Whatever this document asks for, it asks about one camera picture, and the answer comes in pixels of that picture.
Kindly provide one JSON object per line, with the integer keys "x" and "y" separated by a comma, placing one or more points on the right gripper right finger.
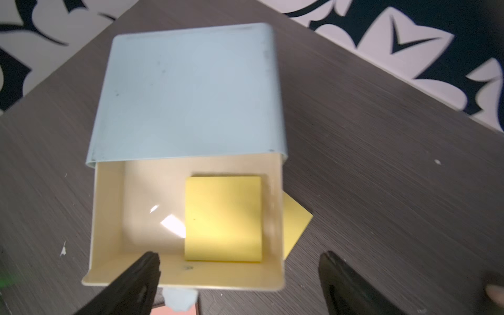
{"x": 346, "y": 292}

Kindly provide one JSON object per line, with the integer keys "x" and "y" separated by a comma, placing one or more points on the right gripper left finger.
{"x": 133, "y": 292}

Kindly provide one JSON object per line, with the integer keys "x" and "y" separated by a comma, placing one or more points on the pink sticky note pad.
{"x": 165, "y": 310}

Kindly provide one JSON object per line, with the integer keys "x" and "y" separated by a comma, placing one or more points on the yellow sticky note pad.
{"x": 296, "y": 219}
{"x": 223, "y": 219}

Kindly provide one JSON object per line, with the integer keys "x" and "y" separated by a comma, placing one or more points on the cream top drawer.
{"x": 132, "y": 199}

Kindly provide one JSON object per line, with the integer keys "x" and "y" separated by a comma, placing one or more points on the light blue drawer cabinet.
{"x": 197, "y": 92}

